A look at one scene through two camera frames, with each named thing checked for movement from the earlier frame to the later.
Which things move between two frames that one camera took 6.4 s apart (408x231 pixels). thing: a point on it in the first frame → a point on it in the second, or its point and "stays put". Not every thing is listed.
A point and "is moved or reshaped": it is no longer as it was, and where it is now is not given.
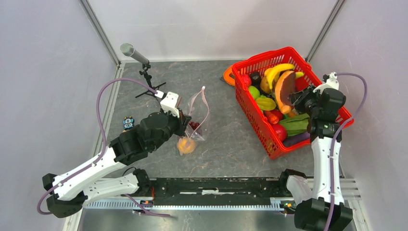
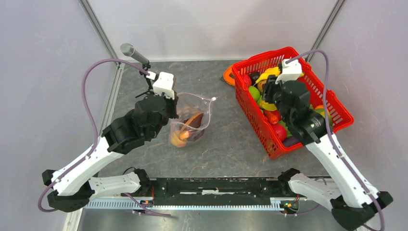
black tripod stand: (146, 67) stays put
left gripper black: (182, 121) → (173, 103)
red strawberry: (246, 79) stays put
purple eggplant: (293, 139) stays put
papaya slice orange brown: (285, 84) is moved or reshaped
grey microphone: (128, 50) stays put
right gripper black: (296, 98) → (271, 86)
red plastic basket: (274, 147) stays put
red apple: (280, 131) stays put
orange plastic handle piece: (226, 74) stays put
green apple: (254, 91) stays put
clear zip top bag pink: (199, 107) is moved or reshaped
